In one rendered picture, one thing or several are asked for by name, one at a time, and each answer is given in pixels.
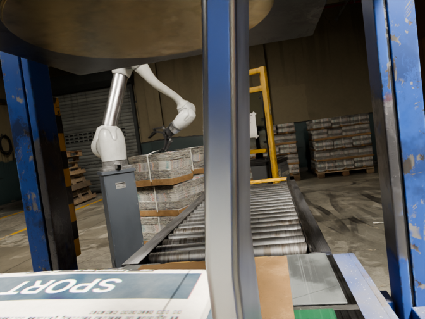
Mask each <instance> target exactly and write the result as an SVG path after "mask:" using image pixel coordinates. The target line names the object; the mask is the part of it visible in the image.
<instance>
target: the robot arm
mask: <svg viewBox="0 0 425 319"><path fill-rule="evenodd" d="M133 70H135V71H136V72H137V73H138V74H139V75H140V76H141V77H142V78H143V79H144V80H146V81H147V82H148V83H149V84H150V85H151V86H153V88H155V89H157V90H158V91H160V92H162V93H163V94H165V95H167V96H168V97H170V98H172V100H174V102H175V103H176V105H177V110H178V113H179V114H178V115H177V116H176V118H175V119H174V120H173V121H172V122H171V123H170V124H169V125H168V127H167V128H165V126H162V127H158V128H153V132H152V133H151V135H150V136H149V137H148V139H150V138H151V137H152V136H154V135H155V134H156V133H161V134H163V137H164V138H165V142H164V147H163V148H161V149H160V150H159V151H158V152H157V153H160V152H163V151H164V150H165V151H168V149H169V147H170V145H171V143H172V142H173V140H172V139H171V137H172V136H173V135H175V134H177V133H178V132H179V131H181V130H182V129H184V128H186V127H187V126H189V125H190V124H191V123H192V122H193V121H194V119H195V117H196V114H195V106H194V104H192V103H190V102H188V101H186V100H184V99H182V98H181V97H180V96H179V95H178V94H177V93H176V92H175V91H173V90H171V89H170V88H169V87H167V86H166V85H164V84H163V83H162V82H160V81H159V80H158V79H157V78H156V77H155V76H154V74H153V73H152V71H151V69H150V68H149V65H148V64H144V65H138V66H131V67H126V68H119V69H115V70H112V73H113V78H112V82H111V87H110V90H109V96H108V101H107V104H106V109H105V112H104V118H103V121H102V126H100V127H98V128H97V130H96V132H95V136H94V139H93V141H92V144H91V148H92V152H93V153H94V154H95V155H96V156H97V157H99V158H101V160H102V168H101V169H99V171H100V172H108V171H113V170H121V169H126V168H133V166H132V165H129V164H128V161H127V157H126V144H125V138H124V135H123V132H122V131H121V130H120V128H118V127H117V125H118V120H119V117H120V111H121V106H122V102H123V97H124V94H125V89H126V83H127V80H128V79H129V78H130V76H131V74H132V72H133ZM157 129H164V130H163V132H162V131H156V130H157ZM168 140H169V142H168Z"/></svg>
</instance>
